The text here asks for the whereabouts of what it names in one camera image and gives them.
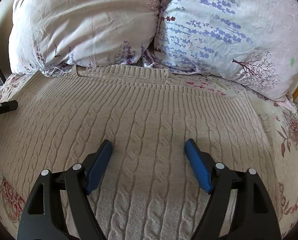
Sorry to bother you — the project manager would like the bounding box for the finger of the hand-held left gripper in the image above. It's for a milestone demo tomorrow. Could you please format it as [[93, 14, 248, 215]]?
[[0, 100, 19, 117]]

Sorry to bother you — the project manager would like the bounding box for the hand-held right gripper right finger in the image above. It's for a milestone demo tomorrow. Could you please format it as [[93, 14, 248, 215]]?
[[184, 138, 282, 240]]

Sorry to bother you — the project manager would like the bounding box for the beige cable knit sweater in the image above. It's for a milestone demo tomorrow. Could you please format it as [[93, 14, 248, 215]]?
[[0, 64, 285, 240]]

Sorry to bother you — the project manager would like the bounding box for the lavender print pillow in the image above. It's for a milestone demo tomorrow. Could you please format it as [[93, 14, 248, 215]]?
[[143, 0, 298, 103]]

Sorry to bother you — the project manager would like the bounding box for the floral bed sheet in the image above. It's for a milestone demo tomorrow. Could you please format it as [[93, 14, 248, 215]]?
[[0, 72, 298, 232]]

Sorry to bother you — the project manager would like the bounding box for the pink floral pillow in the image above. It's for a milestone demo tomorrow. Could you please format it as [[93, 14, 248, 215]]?
[[9, 0, 165, 77]]

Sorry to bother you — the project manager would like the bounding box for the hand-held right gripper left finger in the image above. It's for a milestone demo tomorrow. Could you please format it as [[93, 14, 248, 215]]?
[[17, 139, 113, 240]]

